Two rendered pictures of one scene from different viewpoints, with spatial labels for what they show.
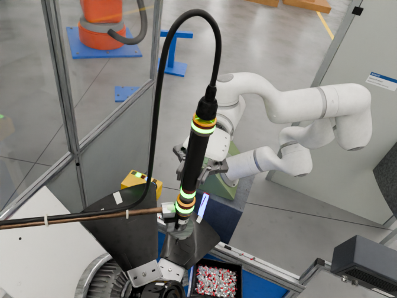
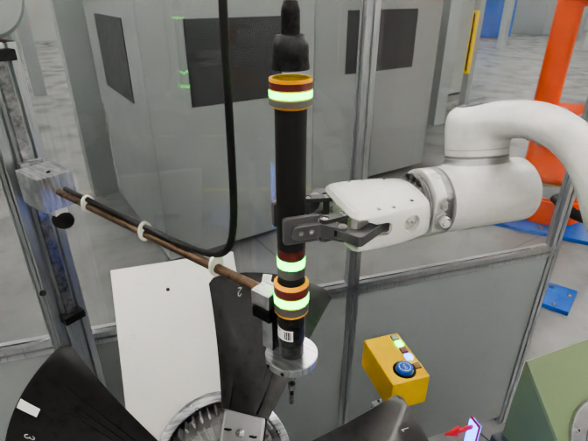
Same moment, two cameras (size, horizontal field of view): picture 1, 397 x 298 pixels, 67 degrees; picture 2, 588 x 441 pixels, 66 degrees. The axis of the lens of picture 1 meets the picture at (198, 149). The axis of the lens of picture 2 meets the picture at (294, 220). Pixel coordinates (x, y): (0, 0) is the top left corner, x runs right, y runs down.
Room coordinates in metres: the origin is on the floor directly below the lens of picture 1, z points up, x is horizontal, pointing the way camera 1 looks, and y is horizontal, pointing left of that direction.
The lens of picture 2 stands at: (0.21, -0.40, 1.89)
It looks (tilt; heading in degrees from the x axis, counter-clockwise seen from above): 27 degrees down; 60
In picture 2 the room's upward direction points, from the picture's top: straight up
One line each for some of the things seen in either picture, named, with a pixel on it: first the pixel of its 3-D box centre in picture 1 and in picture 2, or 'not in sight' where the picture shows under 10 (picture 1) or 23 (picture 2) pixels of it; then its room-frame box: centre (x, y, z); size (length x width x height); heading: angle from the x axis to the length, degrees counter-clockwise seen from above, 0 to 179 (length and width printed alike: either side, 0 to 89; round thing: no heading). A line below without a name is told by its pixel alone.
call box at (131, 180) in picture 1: (142, 189); (393, 371); (0.85, 0.21, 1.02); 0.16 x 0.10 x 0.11; 78
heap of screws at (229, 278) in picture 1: (217, 282); not in sight; (0.58, -0.21, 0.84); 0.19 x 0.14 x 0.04; 93
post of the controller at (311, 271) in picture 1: (311, 272); not in sight; (0.67, -0.59, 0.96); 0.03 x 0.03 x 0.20; 78
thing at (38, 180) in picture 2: not in sight; (45, 185); (0.19, 0.58, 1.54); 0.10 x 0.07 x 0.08; 113
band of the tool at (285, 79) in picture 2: (203, 123); (290, 92); (0.43, 0.00, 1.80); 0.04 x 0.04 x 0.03
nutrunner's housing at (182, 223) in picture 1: (191, 176); (290, 224); (0.43, 0.00, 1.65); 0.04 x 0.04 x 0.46
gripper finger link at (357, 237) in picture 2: (217, 159); (364, 225); (0.50, -0.05, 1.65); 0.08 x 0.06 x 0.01; 47
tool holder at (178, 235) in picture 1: (178, 217); (285, 326); (0.43, 0.01, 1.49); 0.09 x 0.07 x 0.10; 113
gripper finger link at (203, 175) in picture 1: (208, 175); (315, 232); (0.44, -0.03, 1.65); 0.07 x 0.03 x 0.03; 168
